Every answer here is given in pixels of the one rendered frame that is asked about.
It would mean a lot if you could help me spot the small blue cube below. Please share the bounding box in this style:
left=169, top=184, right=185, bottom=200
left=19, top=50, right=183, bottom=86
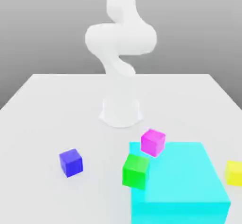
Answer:
left=59, top=148, right=84, bottom=178

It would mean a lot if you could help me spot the small yellow cube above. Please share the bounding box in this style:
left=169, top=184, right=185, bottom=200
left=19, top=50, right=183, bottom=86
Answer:
left=224, top=160, right=242, bottom=187

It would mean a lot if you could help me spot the small green cube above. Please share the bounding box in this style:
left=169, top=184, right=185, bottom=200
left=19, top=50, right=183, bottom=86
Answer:
left=122, top=153, right=150, bottom=190

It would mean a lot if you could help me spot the small magenta cube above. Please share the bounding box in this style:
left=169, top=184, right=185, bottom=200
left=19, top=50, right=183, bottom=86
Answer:
left=140, top=129, right=166, bottom=158

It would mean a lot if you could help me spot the large cyan box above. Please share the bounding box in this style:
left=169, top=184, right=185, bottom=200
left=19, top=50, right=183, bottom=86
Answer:
left=129, top=141, right=231, bottom=224

